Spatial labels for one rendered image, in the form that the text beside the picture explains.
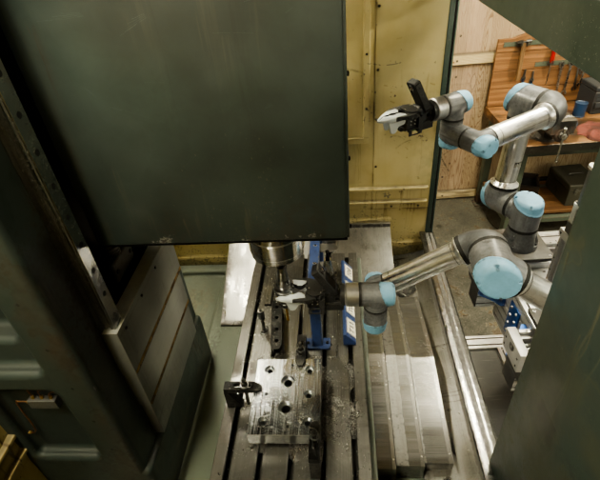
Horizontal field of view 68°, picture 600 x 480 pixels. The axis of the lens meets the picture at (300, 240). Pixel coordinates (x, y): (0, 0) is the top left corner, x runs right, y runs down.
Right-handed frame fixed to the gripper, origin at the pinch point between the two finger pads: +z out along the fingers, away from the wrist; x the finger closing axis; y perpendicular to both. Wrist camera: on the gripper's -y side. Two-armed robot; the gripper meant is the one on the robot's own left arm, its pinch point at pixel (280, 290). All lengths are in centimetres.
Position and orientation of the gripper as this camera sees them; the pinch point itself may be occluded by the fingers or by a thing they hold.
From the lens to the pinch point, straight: 140.2
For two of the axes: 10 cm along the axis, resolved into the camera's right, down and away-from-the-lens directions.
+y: 0.7, 8.0, 6.0
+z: -10.0, 0.2, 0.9
